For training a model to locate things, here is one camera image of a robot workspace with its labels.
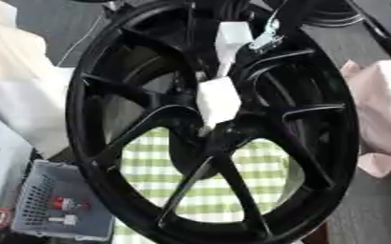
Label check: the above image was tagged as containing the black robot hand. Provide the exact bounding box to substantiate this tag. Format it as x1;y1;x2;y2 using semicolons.
227;0;324;84

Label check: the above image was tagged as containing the white pin with flat head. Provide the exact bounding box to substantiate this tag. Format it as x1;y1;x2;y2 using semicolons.
214;20;256;78

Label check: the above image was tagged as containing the black spoked wheel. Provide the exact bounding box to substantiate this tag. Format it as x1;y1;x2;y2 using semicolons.
63;0;362;244

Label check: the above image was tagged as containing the black round tyre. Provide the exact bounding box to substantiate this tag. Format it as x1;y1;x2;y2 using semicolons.
303;0;376;29

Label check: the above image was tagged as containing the pink cloth bundle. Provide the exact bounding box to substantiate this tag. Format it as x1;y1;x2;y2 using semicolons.
339;59;391;179

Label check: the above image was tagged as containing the white cloth bundle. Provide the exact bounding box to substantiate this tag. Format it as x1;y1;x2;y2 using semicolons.
0;0;77;159

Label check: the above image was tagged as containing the red and white small bottle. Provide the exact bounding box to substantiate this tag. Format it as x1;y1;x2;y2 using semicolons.
47;195;93;213

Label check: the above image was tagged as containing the small white item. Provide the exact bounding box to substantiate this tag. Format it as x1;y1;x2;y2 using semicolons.
47;214;82;227

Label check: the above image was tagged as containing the grey plastic basket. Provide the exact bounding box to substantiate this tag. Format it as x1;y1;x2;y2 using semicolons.
9;158;119;242

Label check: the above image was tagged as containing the thin white cable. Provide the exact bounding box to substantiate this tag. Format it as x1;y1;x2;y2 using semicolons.
55;12;108;68

